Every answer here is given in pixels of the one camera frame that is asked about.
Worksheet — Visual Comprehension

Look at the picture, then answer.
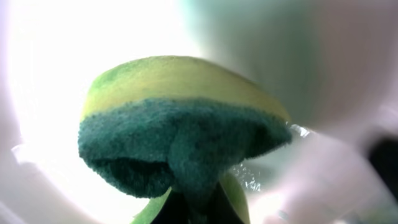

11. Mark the yellow green sponge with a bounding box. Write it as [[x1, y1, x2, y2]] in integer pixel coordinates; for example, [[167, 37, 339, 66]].
[[76, 55, 293, 224]]

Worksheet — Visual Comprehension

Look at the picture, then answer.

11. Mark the white plate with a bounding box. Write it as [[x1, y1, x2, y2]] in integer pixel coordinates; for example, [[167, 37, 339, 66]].
[[1, 1, 397, 223]]

